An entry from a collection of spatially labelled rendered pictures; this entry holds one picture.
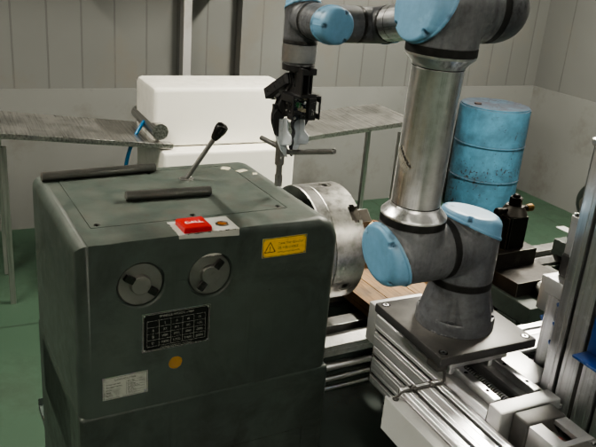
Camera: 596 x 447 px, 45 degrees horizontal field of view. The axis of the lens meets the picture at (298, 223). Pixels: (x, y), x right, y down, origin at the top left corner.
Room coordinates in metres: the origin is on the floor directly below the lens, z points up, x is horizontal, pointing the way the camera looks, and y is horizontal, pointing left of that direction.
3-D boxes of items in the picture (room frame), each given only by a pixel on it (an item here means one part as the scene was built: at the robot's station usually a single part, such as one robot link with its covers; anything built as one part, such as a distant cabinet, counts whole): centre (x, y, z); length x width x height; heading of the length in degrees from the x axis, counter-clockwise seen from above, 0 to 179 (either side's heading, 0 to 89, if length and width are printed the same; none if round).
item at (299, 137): (1.60, 0.01, 1.41); 0.06 x 0.03 x 0.09; 31
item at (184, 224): (1.39, 0.22, 1.26); 0.06 x 0.06 x 0.02; 30
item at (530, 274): (2.11, -0.61, 0.95); 0.43 x 0.18 x 0.04; 30
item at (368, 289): (1.95, -0.30, 0.89); 0.36 x 0.30 x 0.04; 30
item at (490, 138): (5.49, -1.42, 0.42); 0.55 x 0.55 x 0.85
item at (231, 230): (1.41, 0.20, 1.23); 0.13 x 0.08 x 0.06; 120
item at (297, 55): (1.60, 0.03, 1.60); 0.08 x 0.08 x 0.05
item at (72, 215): (1.59, 0.28, 1.06); 0.59 x 0.48 x 0.39; 120
